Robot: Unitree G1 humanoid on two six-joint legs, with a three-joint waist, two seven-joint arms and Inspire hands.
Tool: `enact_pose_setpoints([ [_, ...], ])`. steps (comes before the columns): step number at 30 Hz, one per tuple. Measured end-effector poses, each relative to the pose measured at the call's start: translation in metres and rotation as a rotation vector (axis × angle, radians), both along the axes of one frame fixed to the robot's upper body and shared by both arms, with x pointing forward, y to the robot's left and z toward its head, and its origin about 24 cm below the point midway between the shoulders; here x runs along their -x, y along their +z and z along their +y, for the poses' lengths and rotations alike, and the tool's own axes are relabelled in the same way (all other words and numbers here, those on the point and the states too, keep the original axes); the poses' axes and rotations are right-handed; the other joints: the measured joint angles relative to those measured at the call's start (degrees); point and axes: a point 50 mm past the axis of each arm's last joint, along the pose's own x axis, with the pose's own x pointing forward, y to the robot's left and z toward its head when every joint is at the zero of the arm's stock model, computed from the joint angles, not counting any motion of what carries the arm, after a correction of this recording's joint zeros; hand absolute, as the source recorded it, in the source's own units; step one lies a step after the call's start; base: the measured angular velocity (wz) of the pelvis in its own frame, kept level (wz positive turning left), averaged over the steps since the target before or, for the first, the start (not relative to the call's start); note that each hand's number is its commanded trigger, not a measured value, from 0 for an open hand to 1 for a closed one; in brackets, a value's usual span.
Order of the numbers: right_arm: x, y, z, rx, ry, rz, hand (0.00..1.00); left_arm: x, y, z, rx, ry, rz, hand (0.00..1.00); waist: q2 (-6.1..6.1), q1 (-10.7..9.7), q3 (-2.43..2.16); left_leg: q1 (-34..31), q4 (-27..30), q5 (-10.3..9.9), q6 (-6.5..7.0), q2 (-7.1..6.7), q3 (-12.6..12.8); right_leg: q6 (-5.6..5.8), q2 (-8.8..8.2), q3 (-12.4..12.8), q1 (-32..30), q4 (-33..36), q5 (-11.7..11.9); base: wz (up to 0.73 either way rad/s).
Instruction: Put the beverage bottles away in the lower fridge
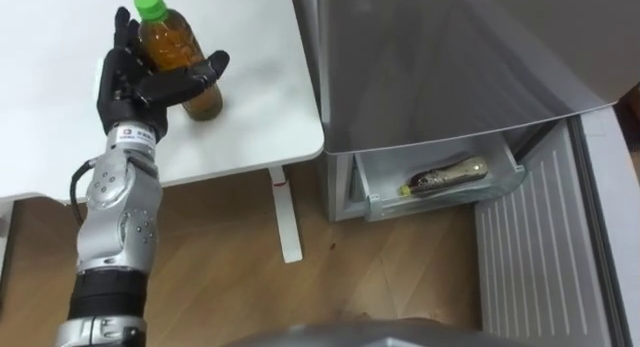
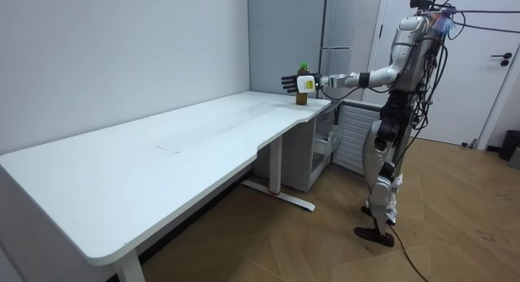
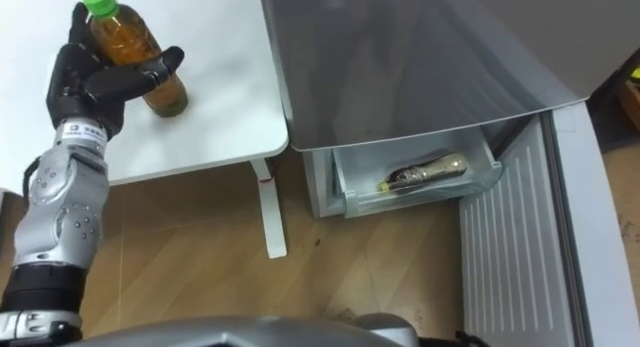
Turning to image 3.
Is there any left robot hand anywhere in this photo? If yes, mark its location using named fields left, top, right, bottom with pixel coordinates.
left=45, top=1, right=186, bottom=141

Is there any amber tea bottle green cap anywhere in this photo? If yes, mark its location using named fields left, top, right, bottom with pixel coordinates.
left=82, top=0, right=190, bottom=119

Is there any white desk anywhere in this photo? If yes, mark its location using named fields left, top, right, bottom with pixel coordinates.
left=0, top=0, right=291, bottom=260

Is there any robot body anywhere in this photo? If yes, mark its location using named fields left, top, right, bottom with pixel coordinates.
left=63, top=315, right=404, bottom=347

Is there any grey fridge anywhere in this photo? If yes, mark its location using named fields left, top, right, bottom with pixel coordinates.
left=257, top=0, right=640, bottom=220

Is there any dark bottle yellow cap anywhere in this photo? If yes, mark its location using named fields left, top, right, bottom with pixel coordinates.
left=378, top=152, right=470, bottom=194

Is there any open grey fridge door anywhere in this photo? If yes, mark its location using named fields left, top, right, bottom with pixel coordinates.
left=458, top=100, right=640, bottom=347

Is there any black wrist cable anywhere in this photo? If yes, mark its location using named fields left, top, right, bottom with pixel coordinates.
left=21, top=155, right=42, bottom=197

